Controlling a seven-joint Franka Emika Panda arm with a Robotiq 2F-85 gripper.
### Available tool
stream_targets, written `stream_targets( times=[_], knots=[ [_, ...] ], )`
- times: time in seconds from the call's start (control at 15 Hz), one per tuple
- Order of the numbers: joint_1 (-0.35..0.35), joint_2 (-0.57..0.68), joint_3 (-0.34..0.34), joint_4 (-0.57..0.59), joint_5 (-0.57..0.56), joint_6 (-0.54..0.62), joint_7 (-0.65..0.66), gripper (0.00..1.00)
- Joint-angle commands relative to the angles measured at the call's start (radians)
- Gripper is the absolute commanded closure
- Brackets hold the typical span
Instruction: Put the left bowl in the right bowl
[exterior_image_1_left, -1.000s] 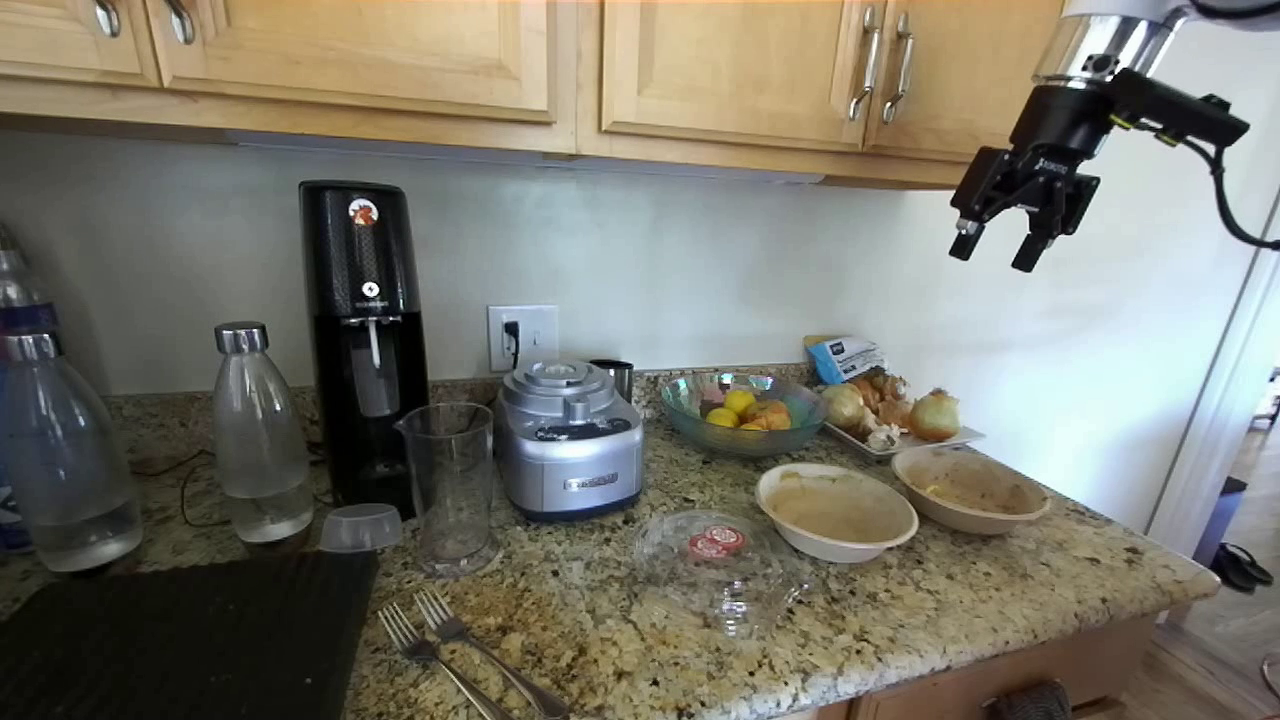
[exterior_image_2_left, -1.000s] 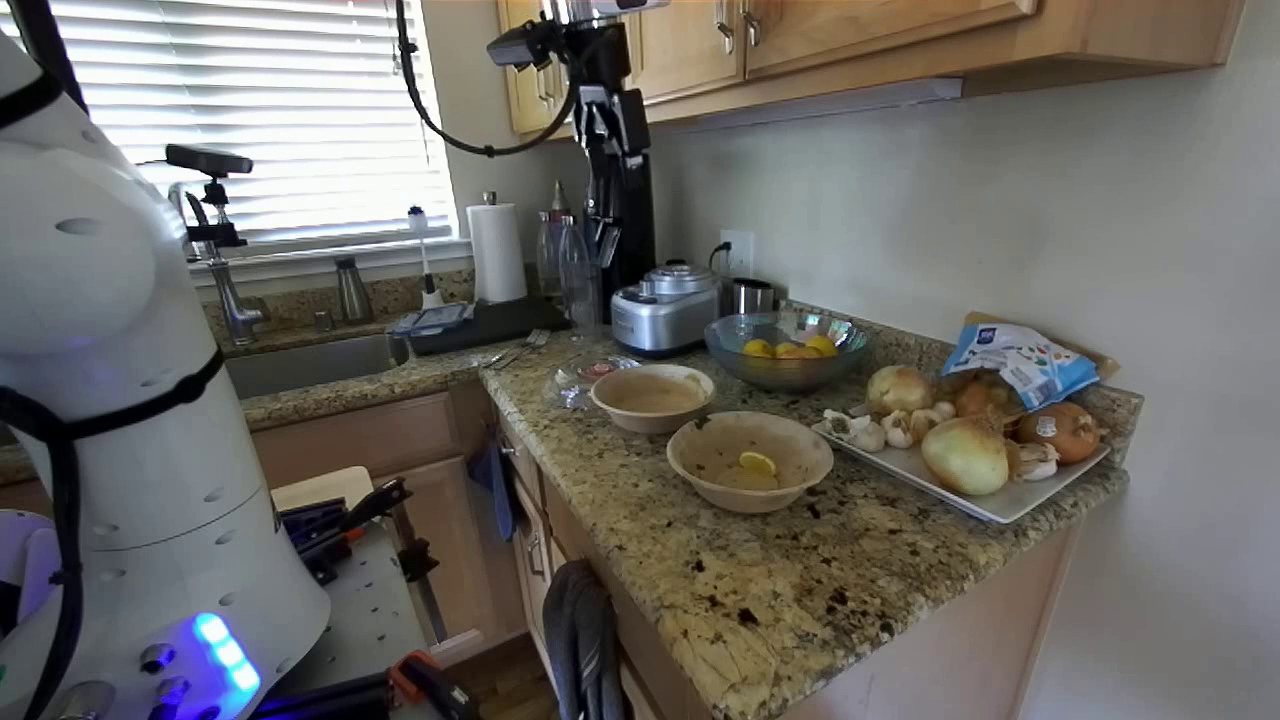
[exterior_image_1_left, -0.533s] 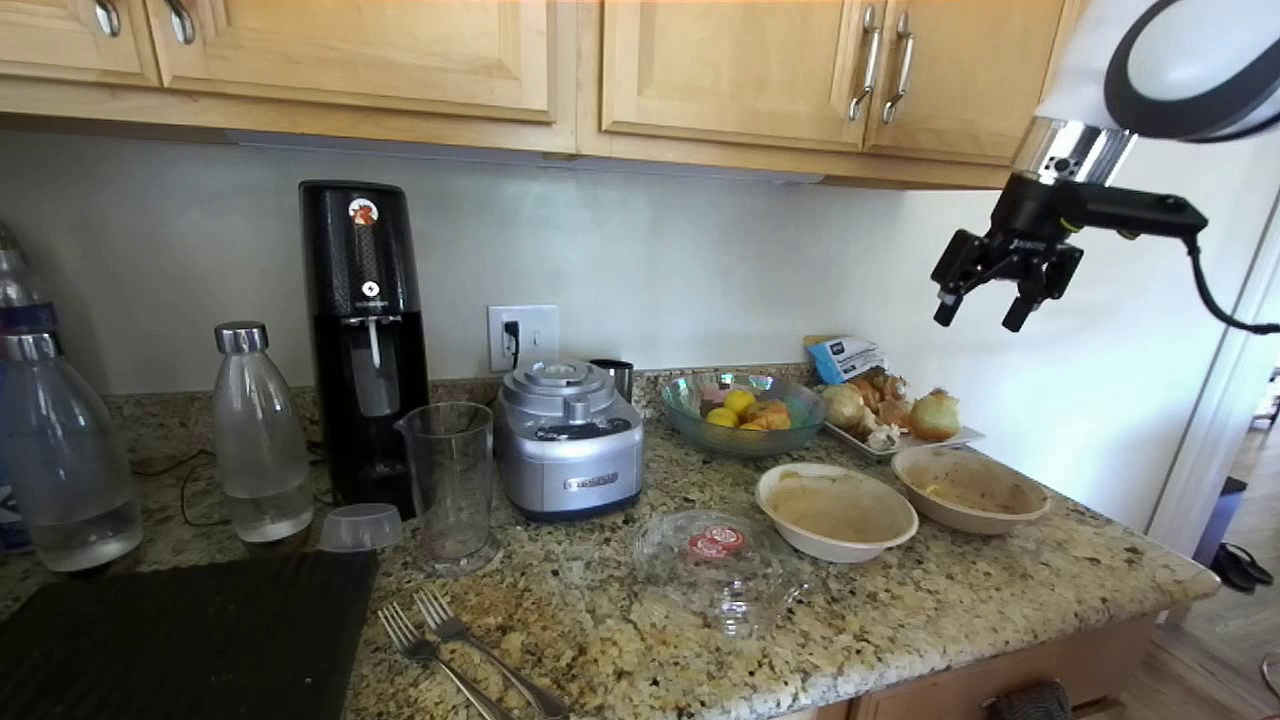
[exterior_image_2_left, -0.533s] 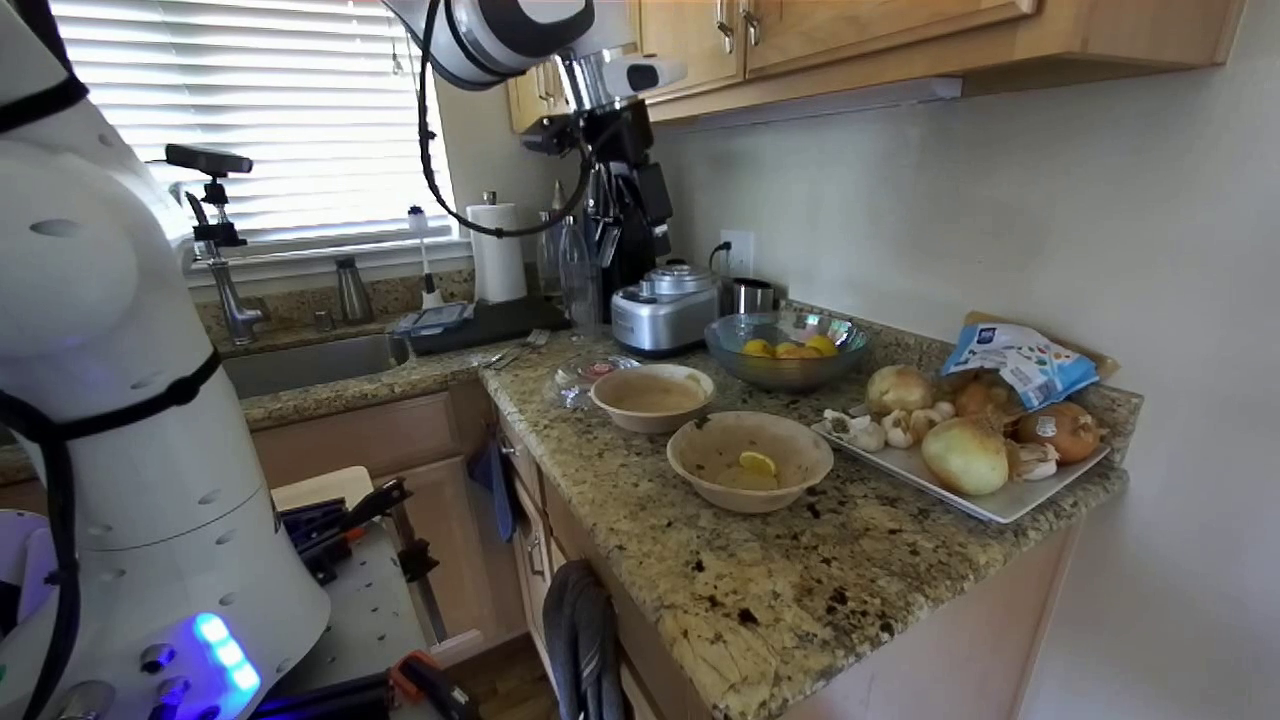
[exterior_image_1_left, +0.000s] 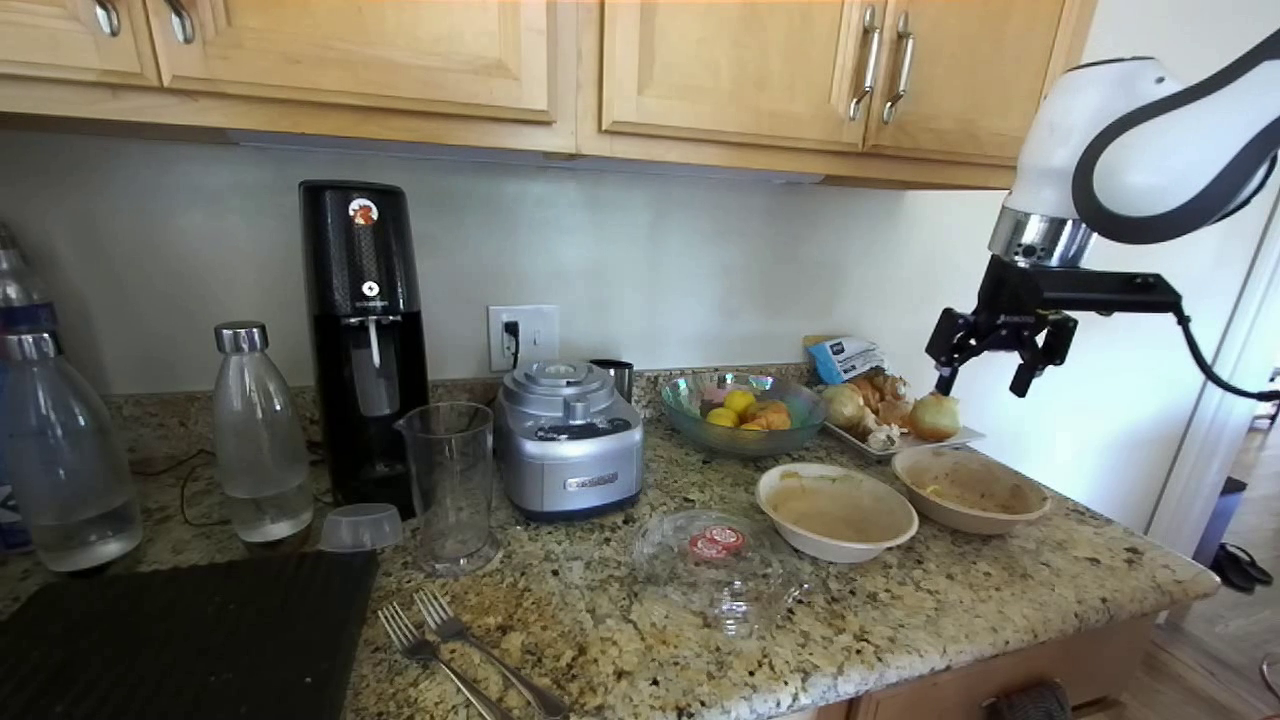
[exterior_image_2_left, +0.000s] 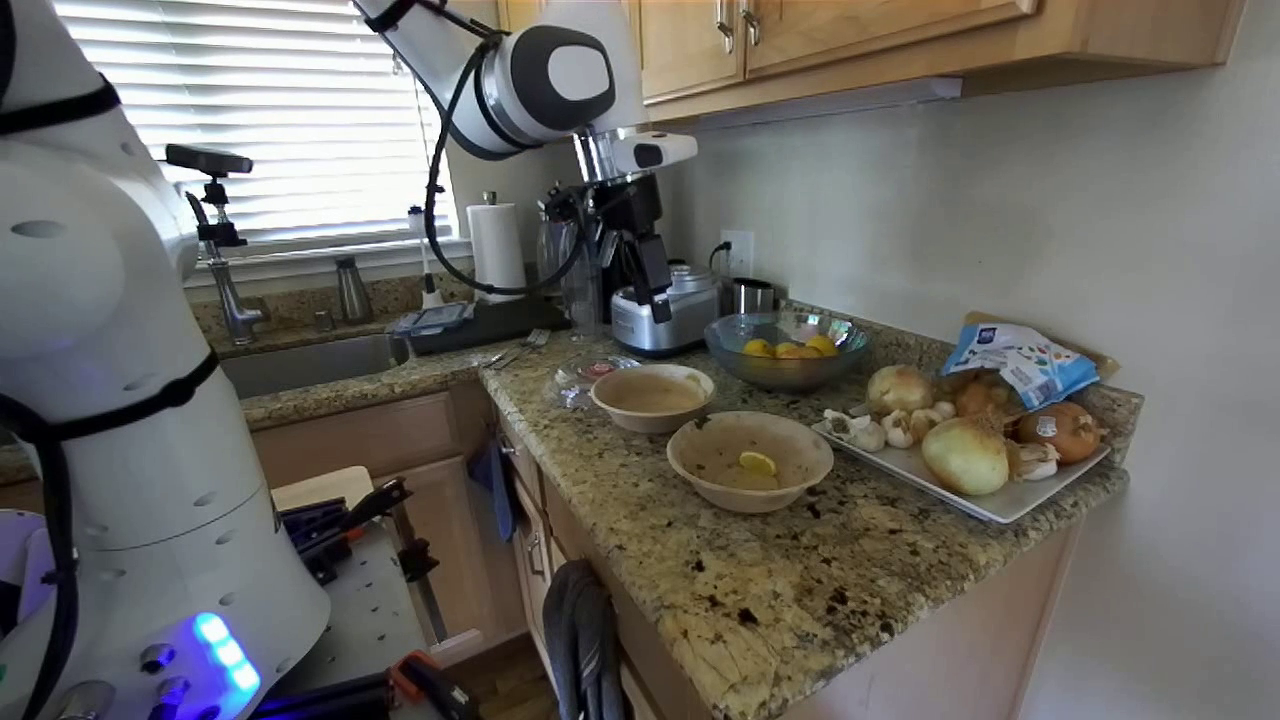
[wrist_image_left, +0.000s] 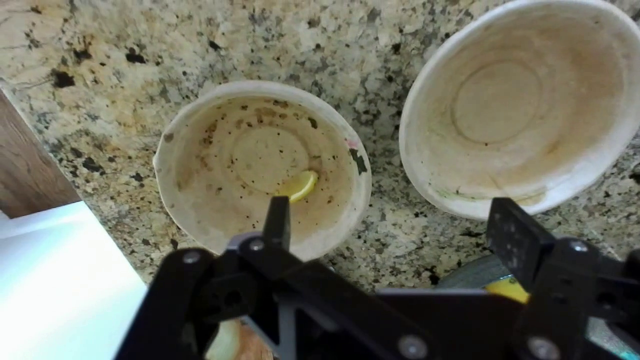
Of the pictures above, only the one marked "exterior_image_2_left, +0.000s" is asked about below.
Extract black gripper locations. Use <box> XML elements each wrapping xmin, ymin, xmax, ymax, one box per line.
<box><xmin>594</xmin><ymin>173</ymin><xmax>680</xmax><ymax>303</ymax></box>

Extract small beige bowl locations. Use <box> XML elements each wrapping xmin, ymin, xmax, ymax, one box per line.
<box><xmin>585</xmin><ymin>360</ymin><xmax>721</xmax><ymax>438</ymax></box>

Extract clear glass bowl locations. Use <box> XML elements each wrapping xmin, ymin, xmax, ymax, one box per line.
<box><xmin>699</xmin><ymin>303</ymin><xmax>872</xmax><ymax>397</ymax></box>

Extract large beige bowl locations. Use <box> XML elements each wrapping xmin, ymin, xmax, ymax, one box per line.
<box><xmin>666</xmin><ymin>409</ymin><xmax>841</xmax><ymax>519</ymax></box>

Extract silver kitchen appliance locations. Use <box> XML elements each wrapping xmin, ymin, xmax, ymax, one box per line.
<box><xmin>610</xmin><ymin>259</ymin><xmax>726</xmax><ymax>357</ymax></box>

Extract metal pot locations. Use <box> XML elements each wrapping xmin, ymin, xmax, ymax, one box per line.
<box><xmin>718</xmin><ymin>272</ymin><xmax>791</xmax><ymax>321</ymax></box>

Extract crumpled clear plastic wrapper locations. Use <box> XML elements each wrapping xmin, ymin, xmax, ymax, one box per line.
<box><xmin>550</xmin><ymin>357</ymin><xmax>643</xmax><ymax>414</ymax></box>

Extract black flat tray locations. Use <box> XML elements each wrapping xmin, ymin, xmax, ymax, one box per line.
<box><xmin>396</xmin><ymin>292</ymin><xmax>571</xmax><ymax>357</ymax></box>

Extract white mushroom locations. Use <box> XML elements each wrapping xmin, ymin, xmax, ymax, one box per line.
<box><xmin>882</xmin><ymin>404</ymin><xmax>938</xmax><ymax>451</ymax></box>
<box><xmin>816</xmin><ymin>404</ymin><xmax>893</xmax><ymax>457</ymax></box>

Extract blue hanging cloth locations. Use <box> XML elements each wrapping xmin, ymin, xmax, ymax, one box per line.
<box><xmin>465</xmin><ymin>445</ymin><xmax>524</xmax><ymax>550</ymax></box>

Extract wooden base cabinets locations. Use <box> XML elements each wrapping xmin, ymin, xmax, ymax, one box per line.
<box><xmin>246</xmin><ymin>375</ymin><xmax>1077</xmax><ymax>720</ymax></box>

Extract metal faucet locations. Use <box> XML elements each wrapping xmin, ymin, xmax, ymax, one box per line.
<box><xmin>334</xmin><ymin>253</ymin><xmax>378</xmax><ymax>327</ymax></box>

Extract wooden upper cabinets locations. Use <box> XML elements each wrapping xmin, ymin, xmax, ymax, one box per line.
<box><xmin>497</xmin><ymin>0</ymin><xmax>1253</xmax><ymax>134</ymax></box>

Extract steel sink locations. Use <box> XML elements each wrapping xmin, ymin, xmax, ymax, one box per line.
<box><xmin>218</xmin><ymin>327</ymin><xmax>411</xmax><ymax>401</ymax></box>

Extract brown mushroom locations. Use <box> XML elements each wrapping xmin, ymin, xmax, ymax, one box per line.
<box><xmin>1015</xmin><ymin>401</ymin><xmax>1112</xmax><ymax>472</ymax></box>
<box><xmin>948</xmin><ymin>371</ymin><xmax>1030</xmax><ymax>433</ymax></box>

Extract yellow onion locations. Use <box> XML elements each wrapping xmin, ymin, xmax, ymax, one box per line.
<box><xmin>916</xmin><ymin>415</ymin><xmax>1015</xmax><ymax>504</ymax></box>

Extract dark hanging towel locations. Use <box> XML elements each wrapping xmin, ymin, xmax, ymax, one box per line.
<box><xmin>536</xmin><ymin>556</ymin><xmax>634</xmax><ymax>720</ymax></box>

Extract blue white plastic bag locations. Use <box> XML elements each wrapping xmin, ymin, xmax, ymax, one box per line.
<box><xmin>938</xmin><ymin>317</ymin><xmax>1107</xmax><ymax>415</ymax></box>

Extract white window blinds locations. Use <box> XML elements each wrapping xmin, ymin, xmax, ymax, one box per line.
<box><xmin>54</xmin><ymin>0</ymin><xmax>465</xmax><ymax>253</ymax></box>

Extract black clamp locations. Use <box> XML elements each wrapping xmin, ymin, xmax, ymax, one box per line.
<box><xmin>277</xmin><ymin>476</ymin><xmax>444</xmax><ymax>642</ymax></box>

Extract white rectangular tray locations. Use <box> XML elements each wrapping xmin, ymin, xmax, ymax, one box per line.
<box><xmin>814</xmin><ymin>384</ymin><xmax>1117</xmax><ymax>530</ymax></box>

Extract sink faucet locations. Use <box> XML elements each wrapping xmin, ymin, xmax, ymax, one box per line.
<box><xmin>183</xmin><ymin>173</ymin><xmax>274</xmax><ymax>337</ymax></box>

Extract white robot cart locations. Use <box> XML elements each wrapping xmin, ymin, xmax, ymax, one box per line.
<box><xmin>268</xmin><ymin>461</ymin><xmax>452</xmax><ymax>700</ymax></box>

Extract white wall outlet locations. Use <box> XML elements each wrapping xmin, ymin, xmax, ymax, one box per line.
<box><xmin>718</xmin><ymin>230</ymin><xmax>760</xmax><ymax>278</ymax></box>

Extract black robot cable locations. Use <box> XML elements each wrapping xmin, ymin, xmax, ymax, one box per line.
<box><xmin>418</xmin><ymin>46</ymin><xmax>597</xmax><ymax>299</ymax></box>

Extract black camera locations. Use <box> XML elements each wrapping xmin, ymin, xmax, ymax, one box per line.
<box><xmin>160</xmin><ymin>141</ymin><xmax>256</xmax><ymax>181</ymax></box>

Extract orange handled clamp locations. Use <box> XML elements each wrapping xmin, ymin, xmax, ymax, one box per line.
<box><xmin>253</xmin><ymin>649</ymin><xmax>484</xmax><ymax>720</ymax></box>

